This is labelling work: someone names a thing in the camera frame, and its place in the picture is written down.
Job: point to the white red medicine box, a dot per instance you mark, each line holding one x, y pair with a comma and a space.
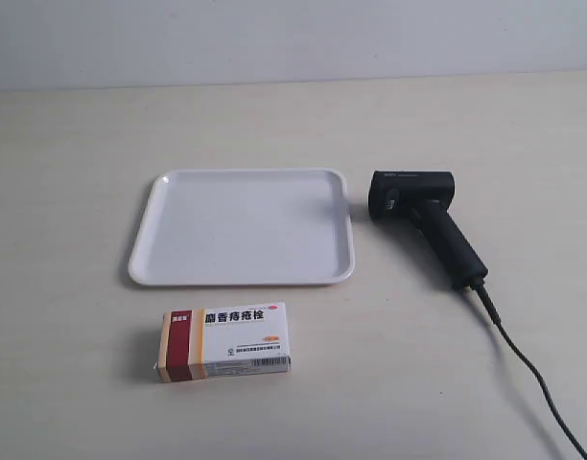
224, 342

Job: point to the black handheld barcode scanner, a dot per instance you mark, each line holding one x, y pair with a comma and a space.
424, 198

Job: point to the white plastic tray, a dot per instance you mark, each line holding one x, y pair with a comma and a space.
244, 227

